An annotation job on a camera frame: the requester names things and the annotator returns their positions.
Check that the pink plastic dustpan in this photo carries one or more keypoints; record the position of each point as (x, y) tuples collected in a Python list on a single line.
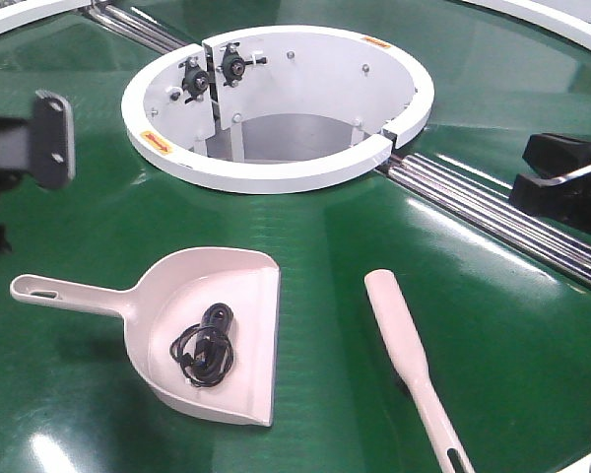
[(200, 327)]

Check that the white rim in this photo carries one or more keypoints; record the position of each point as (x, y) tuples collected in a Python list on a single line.
[(25, 12), (548, 18)]

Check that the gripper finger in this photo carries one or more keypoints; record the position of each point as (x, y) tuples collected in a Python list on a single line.
[(551, 155), (563, 199)]

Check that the right black bearing block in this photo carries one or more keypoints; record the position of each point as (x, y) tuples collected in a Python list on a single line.
[(234, 66)]

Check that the left black bearing block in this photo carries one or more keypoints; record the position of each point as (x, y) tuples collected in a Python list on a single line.
[(195, 81)]

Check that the far steel roller strip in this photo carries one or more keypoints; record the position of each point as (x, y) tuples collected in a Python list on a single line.
[(132, 24)]

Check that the white outer rim right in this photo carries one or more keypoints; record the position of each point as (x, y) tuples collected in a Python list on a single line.
[(548, 18)]

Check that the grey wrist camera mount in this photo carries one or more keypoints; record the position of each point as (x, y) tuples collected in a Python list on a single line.
[(52, 141)]

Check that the black bearing block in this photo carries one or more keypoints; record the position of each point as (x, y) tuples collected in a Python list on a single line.
[(234, 66), (195, 81)]

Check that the white outer rim left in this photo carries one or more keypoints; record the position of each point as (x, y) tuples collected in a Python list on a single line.
[(25, 12)]

